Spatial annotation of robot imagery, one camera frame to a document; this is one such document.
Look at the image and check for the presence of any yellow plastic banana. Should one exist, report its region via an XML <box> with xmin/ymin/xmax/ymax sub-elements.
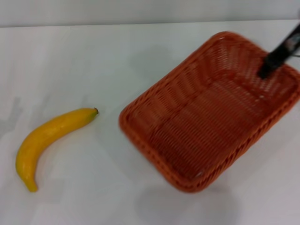
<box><xmin>15</xmin><ymin>107</ymin><xmax>99</xmax><ymax>193</ymax></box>

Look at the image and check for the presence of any orange woven plastic basket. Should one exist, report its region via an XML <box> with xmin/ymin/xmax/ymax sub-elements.
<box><xmin>118</xmin><ymin>31</ymin><xmax>300</xmax><ymax>194</ymax></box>

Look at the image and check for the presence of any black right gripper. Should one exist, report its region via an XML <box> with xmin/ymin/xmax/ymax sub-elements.
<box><xmin>257</xmin><ymin>22</ymin><xmax>300</xmax><ymax>80</ymax></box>

